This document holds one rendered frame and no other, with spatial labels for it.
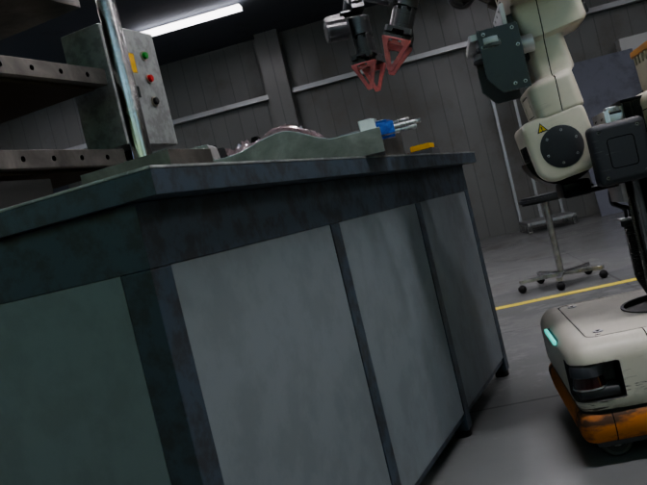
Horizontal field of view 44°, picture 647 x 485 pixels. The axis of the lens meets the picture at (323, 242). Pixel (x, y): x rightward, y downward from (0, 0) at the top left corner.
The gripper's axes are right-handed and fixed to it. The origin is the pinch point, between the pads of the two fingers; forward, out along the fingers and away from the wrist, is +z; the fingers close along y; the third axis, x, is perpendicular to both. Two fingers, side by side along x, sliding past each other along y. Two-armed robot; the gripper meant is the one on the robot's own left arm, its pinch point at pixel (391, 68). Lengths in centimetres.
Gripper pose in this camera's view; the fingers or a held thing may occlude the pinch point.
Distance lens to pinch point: 195.0
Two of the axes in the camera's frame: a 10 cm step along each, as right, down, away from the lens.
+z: -2.1, 9.7, 0.9
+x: 9.7, 2.2, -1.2
